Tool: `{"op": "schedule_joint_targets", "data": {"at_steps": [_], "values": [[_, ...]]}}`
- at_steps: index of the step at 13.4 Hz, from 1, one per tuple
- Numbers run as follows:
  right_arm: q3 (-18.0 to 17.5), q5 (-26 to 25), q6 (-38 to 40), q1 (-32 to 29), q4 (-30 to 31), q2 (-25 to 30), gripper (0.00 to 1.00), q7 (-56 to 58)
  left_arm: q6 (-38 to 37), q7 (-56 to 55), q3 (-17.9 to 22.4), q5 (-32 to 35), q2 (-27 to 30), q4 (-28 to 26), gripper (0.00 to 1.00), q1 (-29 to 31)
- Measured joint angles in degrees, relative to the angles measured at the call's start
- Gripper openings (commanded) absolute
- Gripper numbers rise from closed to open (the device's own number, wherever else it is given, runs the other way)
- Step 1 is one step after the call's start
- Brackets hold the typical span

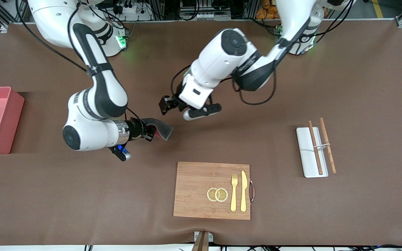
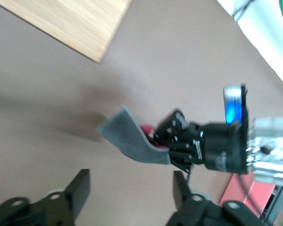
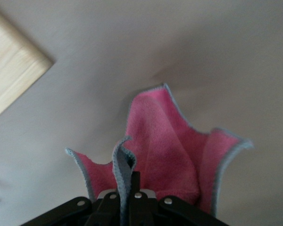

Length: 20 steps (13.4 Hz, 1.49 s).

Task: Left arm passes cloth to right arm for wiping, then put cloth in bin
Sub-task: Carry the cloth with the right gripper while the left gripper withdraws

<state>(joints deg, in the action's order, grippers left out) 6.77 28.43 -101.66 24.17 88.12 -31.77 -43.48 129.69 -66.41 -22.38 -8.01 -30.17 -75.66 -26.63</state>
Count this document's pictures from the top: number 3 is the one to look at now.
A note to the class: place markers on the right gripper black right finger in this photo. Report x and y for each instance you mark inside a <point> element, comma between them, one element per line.
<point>143,212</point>

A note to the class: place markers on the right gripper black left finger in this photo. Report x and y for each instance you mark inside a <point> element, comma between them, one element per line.
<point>101,212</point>

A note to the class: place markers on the grey and pink cloth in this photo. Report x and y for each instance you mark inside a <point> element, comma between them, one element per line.
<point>165,146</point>

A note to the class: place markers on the wooden cutting board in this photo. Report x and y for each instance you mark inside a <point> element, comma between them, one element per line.
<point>11,70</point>

